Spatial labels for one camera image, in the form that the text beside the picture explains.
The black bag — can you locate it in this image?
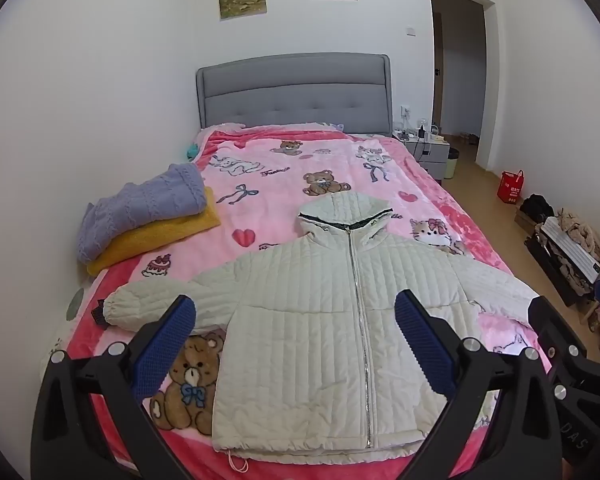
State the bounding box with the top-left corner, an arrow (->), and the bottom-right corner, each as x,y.
519,194 -> 556,221

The cardboard box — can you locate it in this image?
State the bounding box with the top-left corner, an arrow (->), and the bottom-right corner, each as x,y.
514,207 -> 538,236

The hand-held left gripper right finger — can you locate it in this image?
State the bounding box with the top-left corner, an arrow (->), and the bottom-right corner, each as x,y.
394,288 -> 564,480

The pink printed blanket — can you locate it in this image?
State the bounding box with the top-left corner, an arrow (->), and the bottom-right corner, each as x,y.
45,122 -> 556,480

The red shopping bag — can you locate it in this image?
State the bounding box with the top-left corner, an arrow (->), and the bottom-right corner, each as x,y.
496,170 -> 526,206

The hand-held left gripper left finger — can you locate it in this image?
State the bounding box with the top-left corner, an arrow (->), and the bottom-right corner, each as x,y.
31,294 -> 198,480

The white quilted hooded jacket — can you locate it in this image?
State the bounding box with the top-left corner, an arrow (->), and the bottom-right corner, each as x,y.
102,192 -> 546,476

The grey upholstered bed headboard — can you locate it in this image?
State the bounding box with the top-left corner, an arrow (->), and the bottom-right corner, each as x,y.
196,53 -> 394,137

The white grey nightstand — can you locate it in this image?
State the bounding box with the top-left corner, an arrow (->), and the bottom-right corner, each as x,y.
393,130 -> 451,178

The yellow folded sweater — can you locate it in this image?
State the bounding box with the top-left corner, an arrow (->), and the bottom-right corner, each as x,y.
86,186 -> 222,277

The white door frame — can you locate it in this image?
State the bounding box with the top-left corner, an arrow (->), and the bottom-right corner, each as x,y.
427,0 -> 498,171

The purple knit sweater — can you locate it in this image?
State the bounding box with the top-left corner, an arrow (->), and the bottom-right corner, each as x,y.
77,162 -> 208,264

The brown plush cloth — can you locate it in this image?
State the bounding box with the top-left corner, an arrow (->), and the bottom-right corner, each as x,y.
555,207 -> 600,267

